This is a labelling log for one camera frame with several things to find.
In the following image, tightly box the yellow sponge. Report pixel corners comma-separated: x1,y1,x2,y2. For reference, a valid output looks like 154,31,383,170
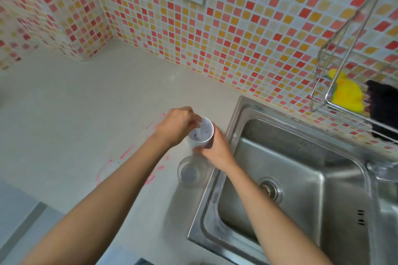
327,69,365,114

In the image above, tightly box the clear glass cup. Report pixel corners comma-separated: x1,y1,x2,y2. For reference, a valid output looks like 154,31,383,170
177,155,208,188

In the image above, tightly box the person's left hand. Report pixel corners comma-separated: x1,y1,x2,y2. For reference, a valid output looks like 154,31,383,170
154,106,203,148

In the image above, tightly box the black scrubbing cloth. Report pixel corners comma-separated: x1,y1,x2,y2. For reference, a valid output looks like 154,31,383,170
364,80,398,142

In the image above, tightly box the wire dish rack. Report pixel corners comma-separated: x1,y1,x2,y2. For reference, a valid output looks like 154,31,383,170
309,0,398,145

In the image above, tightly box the sink drain strainer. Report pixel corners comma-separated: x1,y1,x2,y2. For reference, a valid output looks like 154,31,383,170
258,177,284,205

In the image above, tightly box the person's right forearm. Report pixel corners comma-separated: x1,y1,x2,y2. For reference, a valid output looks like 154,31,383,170
224,162,332,265

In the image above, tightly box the chrome faucet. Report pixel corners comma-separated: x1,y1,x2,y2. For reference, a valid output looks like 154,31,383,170
366,160,398,265

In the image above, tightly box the person's right hand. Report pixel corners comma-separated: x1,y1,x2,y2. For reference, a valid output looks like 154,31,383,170
192,123,237,171

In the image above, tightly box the white paper cup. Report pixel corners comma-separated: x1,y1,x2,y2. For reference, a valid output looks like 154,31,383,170
187,117,215,149

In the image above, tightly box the stainless steel sink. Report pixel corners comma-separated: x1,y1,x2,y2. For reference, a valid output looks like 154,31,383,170
187,95,398,265

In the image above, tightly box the person's left forearm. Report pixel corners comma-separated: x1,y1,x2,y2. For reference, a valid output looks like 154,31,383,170
19,134,171,265

